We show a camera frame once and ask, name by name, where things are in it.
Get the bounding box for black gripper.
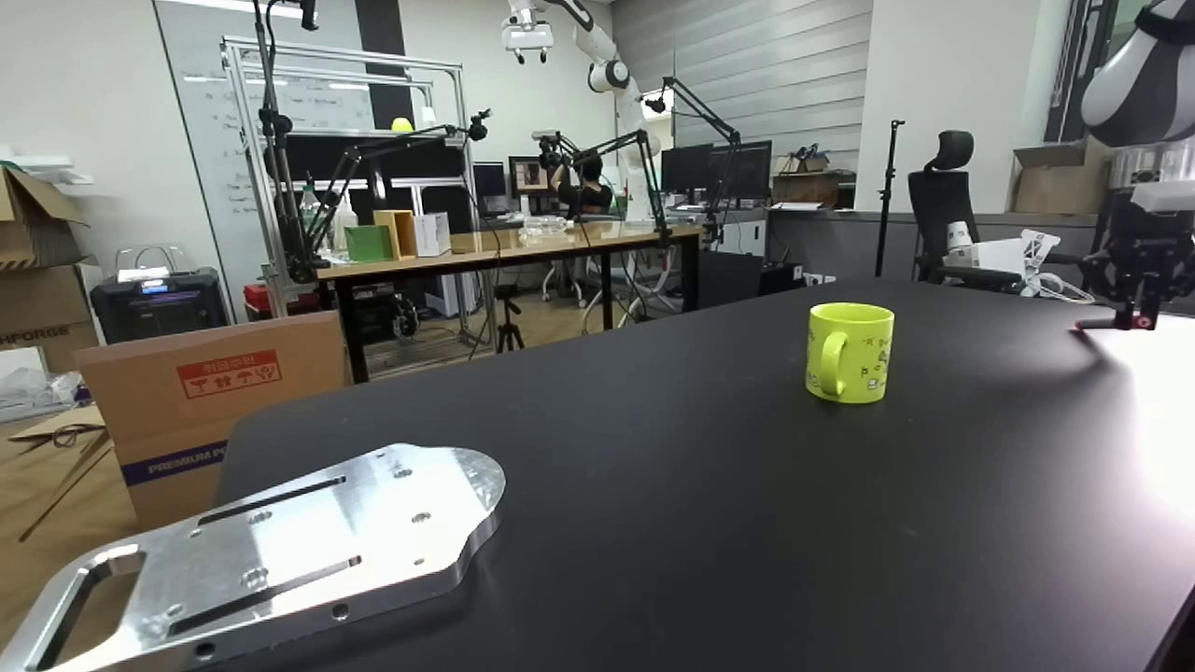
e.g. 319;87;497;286
1085;184;1195;333

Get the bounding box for aluminium frame rack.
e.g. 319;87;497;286
218;29;478;258

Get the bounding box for thin black pole stand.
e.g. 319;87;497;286
872;114;908;279

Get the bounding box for black computer monitor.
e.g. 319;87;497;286
658;136;778;210

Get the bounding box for black 3D printer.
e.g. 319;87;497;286
91;260;233;348

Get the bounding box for small black tripod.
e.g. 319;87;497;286
490;284;532;359

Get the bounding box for wooden frame box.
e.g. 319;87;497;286
370;204;424;263

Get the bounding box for whiteboard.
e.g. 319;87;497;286
151;0;424;319

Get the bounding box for tall black boom stand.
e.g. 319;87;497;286
243;0;324;286

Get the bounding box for wooden desk with black legs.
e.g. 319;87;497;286
313;220;706;384

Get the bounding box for yellow-green mug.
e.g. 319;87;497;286
804;298;900;410

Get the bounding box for white plastic device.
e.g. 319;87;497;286
940;220;1068;306

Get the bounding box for cardboard box with red label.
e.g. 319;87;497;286
71;306;354;531

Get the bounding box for open cardboard box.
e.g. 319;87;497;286
1010;135;1121;225

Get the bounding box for stacked plain cardboard boxes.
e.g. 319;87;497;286
0;156;97;359

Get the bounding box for black office chair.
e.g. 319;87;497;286
903;128;986;286

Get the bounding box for green box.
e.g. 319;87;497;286
344;220;392;263

